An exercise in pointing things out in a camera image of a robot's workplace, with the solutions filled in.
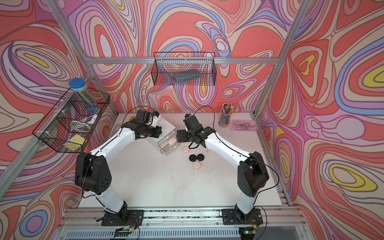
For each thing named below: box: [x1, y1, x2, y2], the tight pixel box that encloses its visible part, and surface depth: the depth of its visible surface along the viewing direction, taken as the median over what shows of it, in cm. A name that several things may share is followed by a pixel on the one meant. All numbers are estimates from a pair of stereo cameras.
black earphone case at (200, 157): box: [196, 153, 205, 161], surface depth 96 cm
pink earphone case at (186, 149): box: [182, 146, 191, 153], surface depth 100 cm
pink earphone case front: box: [192, 161, 202, 170], surface depth 93 cm
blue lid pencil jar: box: [68, 78, 100, 115], surface depth 76 cm
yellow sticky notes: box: [63, 134, 86, 152], surface depth 70 cm
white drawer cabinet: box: [156, 116, 181, 156], surface depth 95 cm
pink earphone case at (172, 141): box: [168, 137, 177, 146], surface depth 96 cm
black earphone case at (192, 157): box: [189, 154, 197, 162], surface depth 96 cm
